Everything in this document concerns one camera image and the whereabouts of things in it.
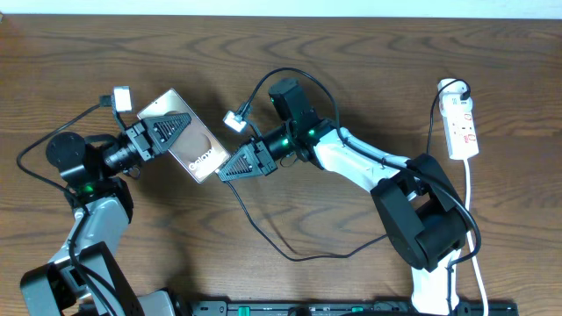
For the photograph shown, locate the white power strip cord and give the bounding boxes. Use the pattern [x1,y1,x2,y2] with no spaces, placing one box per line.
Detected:
[462,158,490,316]

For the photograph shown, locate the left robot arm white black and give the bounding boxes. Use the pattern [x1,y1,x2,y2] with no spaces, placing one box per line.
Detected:
[20,114,191,315]

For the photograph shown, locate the black charging cable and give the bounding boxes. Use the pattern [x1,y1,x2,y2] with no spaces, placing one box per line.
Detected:
[214,78,472,262]

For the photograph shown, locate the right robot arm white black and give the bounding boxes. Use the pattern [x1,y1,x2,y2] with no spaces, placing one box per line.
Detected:
[218,78,474,315]

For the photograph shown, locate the Galaxy smartphone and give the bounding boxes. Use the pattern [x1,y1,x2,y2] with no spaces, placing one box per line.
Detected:
[137,89,231,183]

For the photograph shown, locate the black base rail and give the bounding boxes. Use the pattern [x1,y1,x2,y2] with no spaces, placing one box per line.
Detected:
[188,299,519,316]

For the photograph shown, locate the white power strip, red switches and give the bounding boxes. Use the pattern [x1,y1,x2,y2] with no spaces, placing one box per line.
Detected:
[437,78,479,161]

